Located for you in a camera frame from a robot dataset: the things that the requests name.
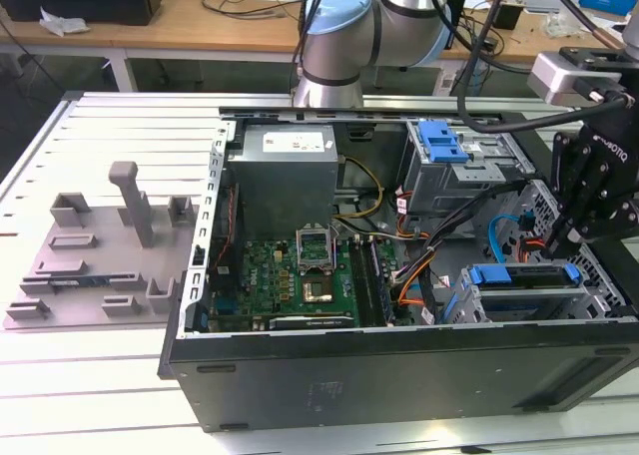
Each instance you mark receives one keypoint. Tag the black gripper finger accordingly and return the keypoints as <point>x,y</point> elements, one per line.
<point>581,185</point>
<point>616,220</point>

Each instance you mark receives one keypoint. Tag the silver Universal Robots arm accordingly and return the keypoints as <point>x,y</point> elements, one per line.
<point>339,36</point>

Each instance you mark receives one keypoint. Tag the metal disk bay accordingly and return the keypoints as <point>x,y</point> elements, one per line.
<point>584,305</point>

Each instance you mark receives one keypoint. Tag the clear plastic bag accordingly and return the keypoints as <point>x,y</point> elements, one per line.
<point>561,26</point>

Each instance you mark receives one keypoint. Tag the metal optical drive cage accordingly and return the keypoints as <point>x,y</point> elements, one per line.
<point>439,185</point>

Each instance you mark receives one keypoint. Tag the blue drive latch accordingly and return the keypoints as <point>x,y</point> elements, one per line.
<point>439,140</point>

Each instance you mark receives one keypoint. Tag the silver flat device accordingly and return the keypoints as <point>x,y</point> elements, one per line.
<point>541,1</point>

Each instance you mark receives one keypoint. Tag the small black cube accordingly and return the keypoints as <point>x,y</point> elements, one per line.
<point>509,18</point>

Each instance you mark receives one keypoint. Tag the RAM stick in slot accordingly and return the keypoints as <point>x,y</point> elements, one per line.
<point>382,280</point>

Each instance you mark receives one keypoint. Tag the black open PC case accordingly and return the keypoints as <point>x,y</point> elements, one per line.
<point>379,380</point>

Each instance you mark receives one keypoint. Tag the CPU socket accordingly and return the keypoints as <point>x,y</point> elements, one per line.
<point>317,290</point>

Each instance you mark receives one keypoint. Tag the gray power supply unit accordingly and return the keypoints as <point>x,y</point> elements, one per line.
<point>279,185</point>

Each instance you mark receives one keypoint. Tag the black graphics card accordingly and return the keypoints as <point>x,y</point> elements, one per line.
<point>312,322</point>

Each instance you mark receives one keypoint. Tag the green motherboard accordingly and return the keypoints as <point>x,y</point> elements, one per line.
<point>269,280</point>

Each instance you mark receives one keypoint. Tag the wooden desk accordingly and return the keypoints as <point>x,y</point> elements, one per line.
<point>165,31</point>

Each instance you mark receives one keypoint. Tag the gray parts rack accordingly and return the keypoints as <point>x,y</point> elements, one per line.
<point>100,255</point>

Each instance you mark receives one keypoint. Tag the crumpled white paper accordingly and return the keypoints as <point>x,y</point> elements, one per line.
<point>62,23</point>

